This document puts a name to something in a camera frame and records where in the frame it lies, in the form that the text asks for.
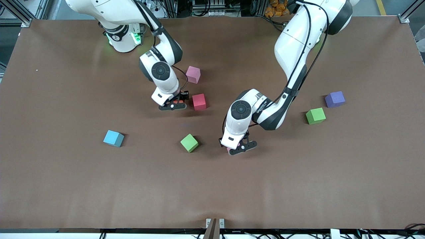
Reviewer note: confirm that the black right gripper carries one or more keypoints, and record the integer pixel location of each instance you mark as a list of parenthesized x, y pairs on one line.
[(183, 96)]

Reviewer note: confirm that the crimson red foam block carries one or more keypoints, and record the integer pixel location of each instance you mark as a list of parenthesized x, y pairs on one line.
[(199, 102)]

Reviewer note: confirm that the dusty mauve foam block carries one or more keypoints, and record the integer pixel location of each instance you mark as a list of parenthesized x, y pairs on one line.
[(193, 74)]

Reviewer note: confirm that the blue foam block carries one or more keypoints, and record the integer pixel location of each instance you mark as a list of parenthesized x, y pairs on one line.
[(113, 138)]

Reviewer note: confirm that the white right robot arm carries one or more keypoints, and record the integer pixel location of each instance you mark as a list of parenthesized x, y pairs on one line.
[(166, 84)]

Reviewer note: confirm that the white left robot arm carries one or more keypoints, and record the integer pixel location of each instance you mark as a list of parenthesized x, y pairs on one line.
[(292, 49)]

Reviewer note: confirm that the green foam block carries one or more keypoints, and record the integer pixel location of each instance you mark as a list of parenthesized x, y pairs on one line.
[(189, 143), (315, 116)]

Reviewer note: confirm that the large brown table mat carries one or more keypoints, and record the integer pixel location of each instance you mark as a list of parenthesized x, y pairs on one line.
[(212, 186)]

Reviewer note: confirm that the metal rack equipment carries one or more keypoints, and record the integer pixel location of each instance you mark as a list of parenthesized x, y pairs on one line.
[(212, 10)]

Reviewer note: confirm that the purple foam block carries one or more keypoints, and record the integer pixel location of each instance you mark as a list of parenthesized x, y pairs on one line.
[(335, 99)]

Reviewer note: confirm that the bag of orange fruit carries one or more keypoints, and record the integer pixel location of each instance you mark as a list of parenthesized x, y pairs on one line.
[(277, 8)]

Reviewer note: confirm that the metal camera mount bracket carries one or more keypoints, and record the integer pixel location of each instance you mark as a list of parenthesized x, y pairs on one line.
[(214, 229)]

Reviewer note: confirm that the aluminium frame profile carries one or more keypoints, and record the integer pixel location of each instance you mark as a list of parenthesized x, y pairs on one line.
[(403, 18), (26, 22)]

